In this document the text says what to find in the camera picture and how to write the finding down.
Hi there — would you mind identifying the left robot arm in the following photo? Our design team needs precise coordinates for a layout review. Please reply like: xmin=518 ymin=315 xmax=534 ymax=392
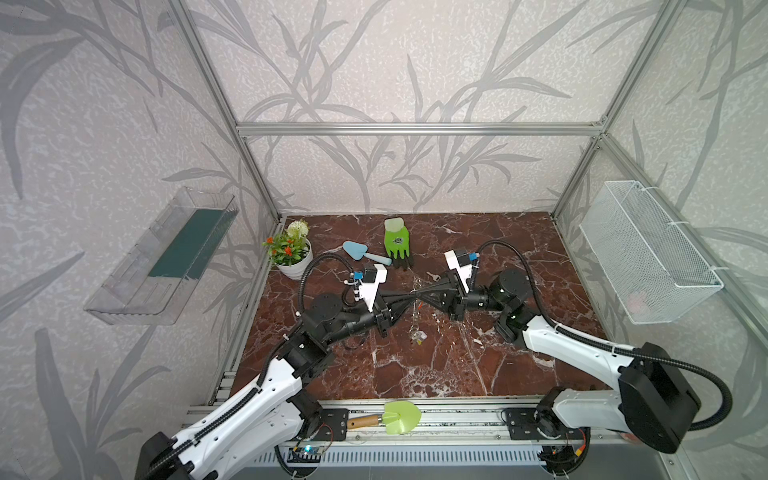
xmin=136 ymin=266 xmax=416 ymax=479

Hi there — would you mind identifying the green shovel wooden handle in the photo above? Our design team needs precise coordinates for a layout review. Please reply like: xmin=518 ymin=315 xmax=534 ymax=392
xmin=347 ymin=400 xmax=422 ymax=435

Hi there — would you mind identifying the white wire basket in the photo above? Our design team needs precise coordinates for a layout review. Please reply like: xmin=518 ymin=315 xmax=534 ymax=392
xmin=580 ymin=180 xmax=724 ymax=325

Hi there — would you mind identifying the right wiring bundle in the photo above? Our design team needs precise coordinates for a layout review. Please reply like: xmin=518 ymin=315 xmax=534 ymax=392
xmin=538 ymin=440 xmax=592 ymax=478

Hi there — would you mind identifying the potted flower plant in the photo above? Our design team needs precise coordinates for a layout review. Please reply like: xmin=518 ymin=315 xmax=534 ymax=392
xmin=263 ymin=219 xmax=313 ymax=281

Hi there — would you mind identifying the green work glove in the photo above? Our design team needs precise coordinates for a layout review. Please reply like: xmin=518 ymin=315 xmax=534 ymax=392
xmin=384 ymin=217 xmax=413 ymax=270

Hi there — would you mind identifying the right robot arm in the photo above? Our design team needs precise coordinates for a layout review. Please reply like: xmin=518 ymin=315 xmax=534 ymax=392
xmin=417 ymin=249 xmax=733 ymax=454

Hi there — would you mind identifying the light blue trowel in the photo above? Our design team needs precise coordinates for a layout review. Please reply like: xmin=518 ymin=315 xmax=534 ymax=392
xmin=342 ymin=241 xmax=392 ymax=266

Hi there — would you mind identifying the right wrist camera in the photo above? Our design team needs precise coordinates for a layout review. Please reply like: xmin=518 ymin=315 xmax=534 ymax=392
xmin=444 ymin=249 xmax=479 ymax=294

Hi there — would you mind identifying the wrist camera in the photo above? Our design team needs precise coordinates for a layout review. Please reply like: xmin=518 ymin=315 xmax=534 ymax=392
xmin=353 ymin=264 xmax=388 ymax=312
xmin=444 ymin=249 xmax=479 ymax=294

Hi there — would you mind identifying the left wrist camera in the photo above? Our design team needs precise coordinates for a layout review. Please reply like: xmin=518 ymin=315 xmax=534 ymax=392
xmin=353 ymin=264 xmax=388 ymax=312

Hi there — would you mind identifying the left circuit board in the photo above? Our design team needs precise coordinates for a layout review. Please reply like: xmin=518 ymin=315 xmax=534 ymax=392
xmin=286 ymin=444 xmax=330 ymax=464

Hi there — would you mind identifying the clear acrylic wall shelf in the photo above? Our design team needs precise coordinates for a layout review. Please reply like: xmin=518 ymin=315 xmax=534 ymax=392
xmin=84 ymin=187 xmax=239 ymax=326

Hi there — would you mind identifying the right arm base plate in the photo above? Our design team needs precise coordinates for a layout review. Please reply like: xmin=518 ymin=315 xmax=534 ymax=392
xmin=501 ymin=407 xmax=583 ymax=442

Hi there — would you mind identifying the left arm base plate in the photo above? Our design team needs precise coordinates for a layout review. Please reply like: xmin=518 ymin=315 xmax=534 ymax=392
xmin=299 ymin=408 xmax=349 ymax=442

